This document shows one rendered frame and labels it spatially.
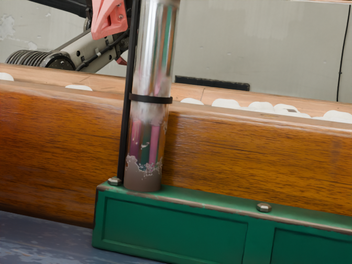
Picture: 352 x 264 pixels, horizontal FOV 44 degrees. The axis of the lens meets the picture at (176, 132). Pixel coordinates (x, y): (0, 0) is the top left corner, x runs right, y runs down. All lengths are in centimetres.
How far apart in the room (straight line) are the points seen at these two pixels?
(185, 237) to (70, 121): 11
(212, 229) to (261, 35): 232
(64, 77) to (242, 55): 191
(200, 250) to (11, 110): 16
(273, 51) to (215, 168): 227
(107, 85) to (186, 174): 42
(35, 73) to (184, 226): 53
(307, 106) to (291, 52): 189
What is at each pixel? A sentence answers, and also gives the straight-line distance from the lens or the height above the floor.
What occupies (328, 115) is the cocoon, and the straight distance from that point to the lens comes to 52.
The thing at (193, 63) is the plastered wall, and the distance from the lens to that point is 261.
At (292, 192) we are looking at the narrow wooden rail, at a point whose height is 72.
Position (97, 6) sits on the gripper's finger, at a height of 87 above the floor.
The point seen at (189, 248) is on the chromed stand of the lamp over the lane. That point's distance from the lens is 27.
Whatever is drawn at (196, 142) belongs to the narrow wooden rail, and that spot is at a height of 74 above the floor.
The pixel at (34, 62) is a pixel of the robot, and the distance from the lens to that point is 103.
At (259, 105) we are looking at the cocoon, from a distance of 50.
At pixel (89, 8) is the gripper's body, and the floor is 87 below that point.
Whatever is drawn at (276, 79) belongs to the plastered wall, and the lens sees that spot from 253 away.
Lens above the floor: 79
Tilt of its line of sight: 8 degrees down
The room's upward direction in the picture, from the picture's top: 6 degrees clockwise
